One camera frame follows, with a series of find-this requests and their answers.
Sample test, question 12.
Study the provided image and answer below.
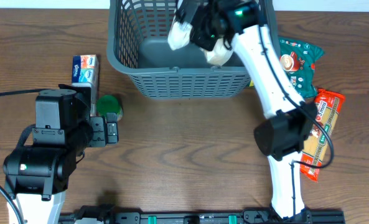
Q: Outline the black cable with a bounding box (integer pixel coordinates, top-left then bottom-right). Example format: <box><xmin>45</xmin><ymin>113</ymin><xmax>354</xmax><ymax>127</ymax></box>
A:
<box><xmin>0</xmin><ymin>88</ymin><xmax>48</xmax><ymax>224</ymax></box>
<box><xmin>255</xmin><ymin>9</ymin><xmax>335</xmax><ymax>215</ymax></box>

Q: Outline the beige paper pouch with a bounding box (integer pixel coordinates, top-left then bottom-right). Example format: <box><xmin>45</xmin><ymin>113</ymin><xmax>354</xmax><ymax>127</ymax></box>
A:
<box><xmin>167</xmin><ymin>0</ymin><xmax>235</xmax><ymax>67</ymax></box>

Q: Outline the green Nescafe coffee bag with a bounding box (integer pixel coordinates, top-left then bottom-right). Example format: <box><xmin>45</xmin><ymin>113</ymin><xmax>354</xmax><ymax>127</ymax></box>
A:
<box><xmin>279</xmin><ymin>37</ymin><xmax>324</xmax><ymax>98</ymax></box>

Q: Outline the grey plastic basket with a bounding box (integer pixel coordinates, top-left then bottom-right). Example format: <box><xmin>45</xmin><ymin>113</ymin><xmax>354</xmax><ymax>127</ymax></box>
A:
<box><xmin>106</xmin><ymin>0</ymin><xmax>281</xmax><ymax>100</ymax></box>

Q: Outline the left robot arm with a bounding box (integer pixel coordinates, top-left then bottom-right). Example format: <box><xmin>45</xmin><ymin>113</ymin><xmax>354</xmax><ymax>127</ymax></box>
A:
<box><xmin>3</xmin><ymin>84</ymin><xmax>119</xmax><ymax>223</ymax></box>

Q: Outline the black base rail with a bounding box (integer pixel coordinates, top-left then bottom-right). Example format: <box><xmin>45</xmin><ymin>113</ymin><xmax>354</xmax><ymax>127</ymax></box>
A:
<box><xmin>58</xmin><ymin>205</ymin><xmax>346</xmax><ymax>224</ymax></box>

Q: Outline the orange spaghetti packet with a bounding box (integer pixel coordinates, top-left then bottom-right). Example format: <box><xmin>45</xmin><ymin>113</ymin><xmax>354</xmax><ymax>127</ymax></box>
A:
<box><xmin>301</xmin><ymin>88</ymin><xmax>345</xmax><ymax>166</ymax></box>

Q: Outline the right black cable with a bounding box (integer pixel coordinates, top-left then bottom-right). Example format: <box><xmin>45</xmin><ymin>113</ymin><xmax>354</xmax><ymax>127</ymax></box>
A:
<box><xmin>255</xmin><ymin>9</ymin><xmax>335</xmax><ymax>215</ymax></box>

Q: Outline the left black cable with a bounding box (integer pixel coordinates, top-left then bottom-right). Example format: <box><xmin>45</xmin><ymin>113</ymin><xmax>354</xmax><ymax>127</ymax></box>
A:
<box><xmin>0</xmin><ymin>88</ymin><xmax>48</xmax><ymax>224</ymax></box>

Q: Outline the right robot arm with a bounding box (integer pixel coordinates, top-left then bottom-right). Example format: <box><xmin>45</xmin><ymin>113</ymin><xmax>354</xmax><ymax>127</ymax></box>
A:
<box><xmin>168</xmin><ymin>1</ymin><xmax>317</xmax><ymax>220</ymax></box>

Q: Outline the Kleenex tissue multipack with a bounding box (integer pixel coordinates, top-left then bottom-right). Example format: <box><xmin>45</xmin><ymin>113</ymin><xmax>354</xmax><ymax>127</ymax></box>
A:
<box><xmin>72</xmin><ymin>55</ymin><xmax>100</xmax><ymax>116</ymax></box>

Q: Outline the green lid glass jar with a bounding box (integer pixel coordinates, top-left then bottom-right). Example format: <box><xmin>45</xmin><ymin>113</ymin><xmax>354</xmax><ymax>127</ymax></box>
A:
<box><xmin>96</xmin><ymin>95</ymin><xmax>123</xmax><ymax>121</ymax></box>

